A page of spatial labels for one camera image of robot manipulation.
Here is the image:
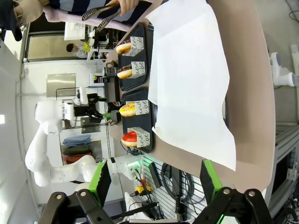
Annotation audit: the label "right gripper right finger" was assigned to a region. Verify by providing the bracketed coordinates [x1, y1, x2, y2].
[195, 159, 274, 224]

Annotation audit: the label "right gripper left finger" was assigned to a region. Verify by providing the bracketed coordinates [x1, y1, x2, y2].
[45, 160, 113, 224]

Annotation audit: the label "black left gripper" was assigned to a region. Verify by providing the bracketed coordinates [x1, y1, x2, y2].
[74, 93, 121, 124]

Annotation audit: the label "yellow sprinkled donut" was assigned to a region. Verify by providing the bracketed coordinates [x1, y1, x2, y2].
[119, 102, 137, 118]

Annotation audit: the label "chocolate frosted donut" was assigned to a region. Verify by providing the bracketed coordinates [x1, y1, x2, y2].
[116, 65, 133, 79]

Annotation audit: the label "pink frosted donut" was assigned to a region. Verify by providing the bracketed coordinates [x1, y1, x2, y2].
[121, 131, 138, 148]

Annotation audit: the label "metal serving tongs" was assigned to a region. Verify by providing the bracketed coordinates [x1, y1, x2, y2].
[81, 4, 122, 33]

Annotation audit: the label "person's left hand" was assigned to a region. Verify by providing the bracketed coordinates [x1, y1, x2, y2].
[108, 0, 141, 17]

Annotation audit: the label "folded red cloth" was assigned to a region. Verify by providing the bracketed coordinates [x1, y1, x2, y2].
[64, 153, 93, 164]

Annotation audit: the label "folded dark green cloth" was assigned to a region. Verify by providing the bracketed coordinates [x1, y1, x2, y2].
[62, 145, 92, 156]

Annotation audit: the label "yellow emergency stop button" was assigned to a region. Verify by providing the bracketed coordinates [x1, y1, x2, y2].
[135, 183, 150, 196]

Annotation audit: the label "large black serving tray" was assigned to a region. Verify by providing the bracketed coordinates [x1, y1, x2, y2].
[120, 87, 157, 154]

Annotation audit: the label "folded blue cloth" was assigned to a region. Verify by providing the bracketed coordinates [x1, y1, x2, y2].
[62, 134, 92, 147]

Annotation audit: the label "small black serving tray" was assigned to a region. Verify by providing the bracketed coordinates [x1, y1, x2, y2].
[117, 22, 154, 92]

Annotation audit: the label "black power box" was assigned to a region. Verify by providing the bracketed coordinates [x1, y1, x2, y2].
[148, 161, 162, 189]

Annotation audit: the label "person in lime jacket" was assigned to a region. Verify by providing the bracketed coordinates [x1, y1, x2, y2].
[66, 42, 92, 58]

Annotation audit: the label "black tray under paper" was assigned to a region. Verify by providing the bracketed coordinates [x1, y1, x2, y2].
[223, 97, 229, 128]

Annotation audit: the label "white paper sheet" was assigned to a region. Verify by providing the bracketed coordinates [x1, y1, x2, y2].
[144, 0, 237, 172]

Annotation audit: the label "person in pink fleece jacket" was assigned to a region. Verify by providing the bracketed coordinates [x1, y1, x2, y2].
[0, 0, 154, 42]

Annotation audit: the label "black cable bundle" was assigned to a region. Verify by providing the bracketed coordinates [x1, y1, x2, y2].
[160, 162, 196, 203]

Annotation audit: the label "steel wall plate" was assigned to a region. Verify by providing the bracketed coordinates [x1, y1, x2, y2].
[46, 73, 77, 98]

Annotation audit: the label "aluminium frame rack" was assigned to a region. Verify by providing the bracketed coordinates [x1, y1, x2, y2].
[265, 125, 299, 212]

